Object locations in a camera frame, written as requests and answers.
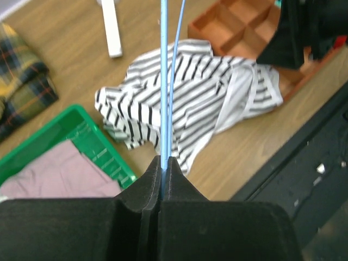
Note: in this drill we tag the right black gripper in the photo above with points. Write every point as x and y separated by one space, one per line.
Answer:
313 24

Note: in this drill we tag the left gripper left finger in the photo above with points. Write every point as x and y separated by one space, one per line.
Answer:
118 228

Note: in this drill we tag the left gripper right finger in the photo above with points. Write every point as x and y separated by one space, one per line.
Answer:
191 227

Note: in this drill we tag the white black striped tank top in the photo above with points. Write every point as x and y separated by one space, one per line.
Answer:
210 95

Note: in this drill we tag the blue wire hanger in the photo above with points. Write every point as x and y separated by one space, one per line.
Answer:
165 115

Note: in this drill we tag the brown wooden compartment box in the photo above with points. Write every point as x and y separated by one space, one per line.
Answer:
243 29

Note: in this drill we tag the red cloth right compartment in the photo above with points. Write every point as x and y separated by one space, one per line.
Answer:
340 41

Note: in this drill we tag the mauve pink garment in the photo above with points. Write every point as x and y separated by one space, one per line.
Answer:
61 172

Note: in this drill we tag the green plastic tray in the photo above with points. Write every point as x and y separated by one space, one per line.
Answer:
74 124

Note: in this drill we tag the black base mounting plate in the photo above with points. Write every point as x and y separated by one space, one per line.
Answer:
307 176

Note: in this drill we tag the yellow plaid shirt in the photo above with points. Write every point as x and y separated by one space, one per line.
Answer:
26 88

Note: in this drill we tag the metal clothes rack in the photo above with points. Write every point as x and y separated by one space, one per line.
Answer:
111 27

